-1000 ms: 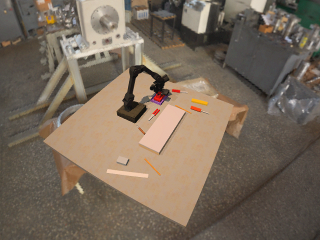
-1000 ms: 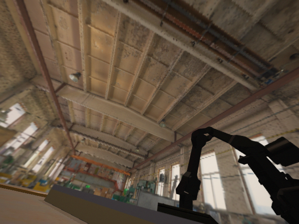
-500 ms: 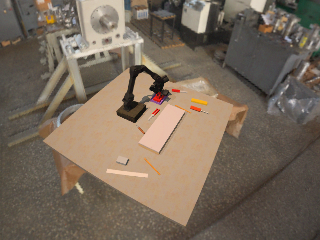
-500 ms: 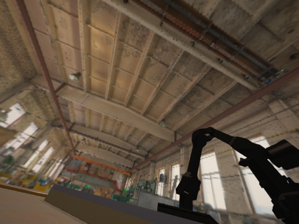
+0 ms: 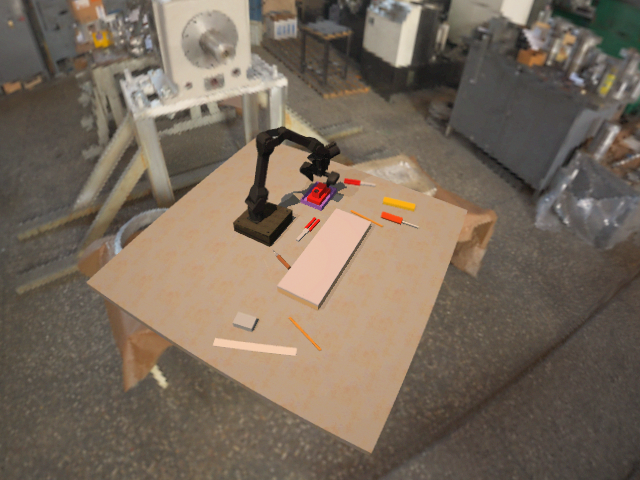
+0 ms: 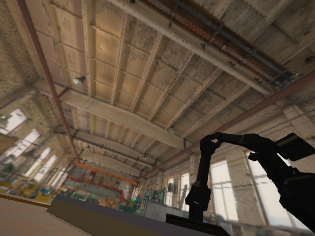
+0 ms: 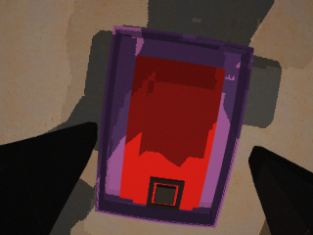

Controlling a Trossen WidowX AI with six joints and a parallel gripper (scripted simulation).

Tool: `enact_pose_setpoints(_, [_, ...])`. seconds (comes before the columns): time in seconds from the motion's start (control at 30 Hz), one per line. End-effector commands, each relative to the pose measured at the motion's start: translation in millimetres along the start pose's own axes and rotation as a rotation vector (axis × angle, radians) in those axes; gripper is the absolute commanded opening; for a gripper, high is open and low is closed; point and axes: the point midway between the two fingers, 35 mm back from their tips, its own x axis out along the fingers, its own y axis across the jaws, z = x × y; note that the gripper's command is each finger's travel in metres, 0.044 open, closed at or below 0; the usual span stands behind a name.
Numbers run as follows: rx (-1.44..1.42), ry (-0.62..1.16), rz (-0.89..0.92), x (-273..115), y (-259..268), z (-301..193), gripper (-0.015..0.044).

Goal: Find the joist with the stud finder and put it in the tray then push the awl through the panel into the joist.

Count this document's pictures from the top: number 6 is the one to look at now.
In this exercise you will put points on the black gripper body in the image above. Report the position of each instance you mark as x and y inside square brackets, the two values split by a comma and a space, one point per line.
[288, 184]

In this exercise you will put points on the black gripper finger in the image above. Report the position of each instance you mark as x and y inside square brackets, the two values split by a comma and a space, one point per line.
[306, 203]
[303, 217]

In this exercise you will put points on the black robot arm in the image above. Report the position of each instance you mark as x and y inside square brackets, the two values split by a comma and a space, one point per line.
[290, 147]

